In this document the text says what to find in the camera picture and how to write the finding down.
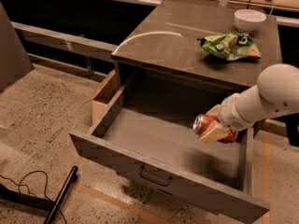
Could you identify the white bowl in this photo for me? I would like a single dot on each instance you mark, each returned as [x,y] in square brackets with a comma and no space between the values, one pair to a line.
[248,20]

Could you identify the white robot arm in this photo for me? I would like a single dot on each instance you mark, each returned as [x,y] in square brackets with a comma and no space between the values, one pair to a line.
[275,94]

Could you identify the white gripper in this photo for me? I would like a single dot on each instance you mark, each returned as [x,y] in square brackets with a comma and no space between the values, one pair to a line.
[228,114]

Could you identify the red coke can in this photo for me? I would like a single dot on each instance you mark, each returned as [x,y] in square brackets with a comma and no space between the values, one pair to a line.
[201,124]

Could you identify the black floor stand leg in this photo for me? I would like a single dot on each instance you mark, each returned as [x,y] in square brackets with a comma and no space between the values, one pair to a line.
[45,204]

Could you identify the green chip bag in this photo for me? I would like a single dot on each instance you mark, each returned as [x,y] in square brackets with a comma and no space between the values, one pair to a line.
[230,47]

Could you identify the black drawer handle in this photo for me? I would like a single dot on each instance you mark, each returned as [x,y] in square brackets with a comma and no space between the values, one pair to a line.
[154,180]

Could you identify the grey shelf rail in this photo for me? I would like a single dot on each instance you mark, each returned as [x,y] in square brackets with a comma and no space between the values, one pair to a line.
[72,43]

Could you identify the grey cabinet counter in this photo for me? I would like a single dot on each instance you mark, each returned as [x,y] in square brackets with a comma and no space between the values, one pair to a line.
[166,42]

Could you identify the grey open drawer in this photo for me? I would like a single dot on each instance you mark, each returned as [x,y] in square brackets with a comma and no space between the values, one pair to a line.
[149,122]

